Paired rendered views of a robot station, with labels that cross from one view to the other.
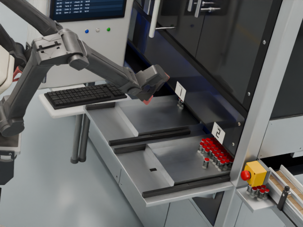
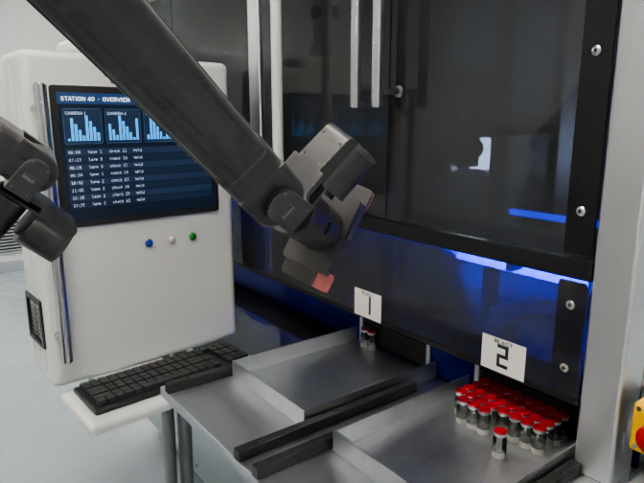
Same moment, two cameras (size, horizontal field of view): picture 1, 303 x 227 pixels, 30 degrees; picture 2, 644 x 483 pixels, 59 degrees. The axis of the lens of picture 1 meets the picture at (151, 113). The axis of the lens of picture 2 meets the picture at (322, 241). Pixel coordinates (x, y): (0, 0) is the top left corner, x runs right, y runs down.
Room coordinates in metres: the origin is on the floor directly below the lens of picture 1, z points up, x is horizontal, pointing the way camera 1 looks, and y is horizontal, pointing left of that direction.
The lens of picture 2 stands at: (1.14, 0.09, 1.41)
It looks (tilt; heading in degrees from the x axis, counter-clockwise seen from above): 12 degrees down; 355
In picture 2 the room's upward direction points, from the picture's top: straight up
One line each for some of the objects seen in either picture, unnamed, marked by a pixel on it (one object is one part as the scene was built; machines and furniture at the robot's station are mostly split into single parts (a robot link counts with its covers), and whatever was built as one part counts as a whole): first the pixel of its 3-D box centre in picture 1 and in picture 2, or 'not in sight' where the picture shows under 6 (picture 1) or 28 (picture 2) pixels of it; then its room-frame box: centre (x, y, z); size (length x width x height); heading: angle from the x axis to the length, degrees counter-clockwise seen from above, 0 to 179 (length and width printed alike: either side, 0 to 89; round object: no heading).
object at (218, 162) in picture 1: (212, 154); (497, 419); (2.00, -0.29, 0.91); 0.18 x 0.02 x 0.05; 32
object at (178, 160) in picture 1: (194, 159); (464, 440); (1.95, -0.22, 0.90); 0.34 x 0.26 x 0.04; 122
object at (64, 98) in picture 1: (86, 94); (169, 372); (2.43, 0.34, 0.82); 0.40 x 0.14 x 0.02; 126
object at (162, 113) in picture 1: (158, 115); (333, 368); (2.24, -0.04, 0.90); 0.34 x 0.26 x 0.04; 122
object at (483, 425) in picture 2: (206, 153); (483, 421); (1.99, -0.26, 0.91); 0.02 x 0.02 x 0.05
